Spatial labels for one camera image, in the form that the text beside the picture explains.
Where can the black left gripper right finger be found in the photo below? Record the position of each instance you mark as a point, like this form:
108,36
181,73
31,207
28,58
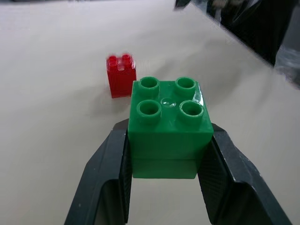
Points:
232,168

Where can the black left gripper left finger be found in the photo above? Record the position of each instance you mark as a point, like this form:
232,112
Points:
103,168

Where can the green studded building block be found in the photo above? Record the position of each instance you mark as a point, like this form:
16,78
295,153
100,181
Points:
168,138

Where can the red studded building block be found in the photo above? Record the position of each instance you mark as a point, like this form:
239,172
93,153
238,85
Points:
120,77

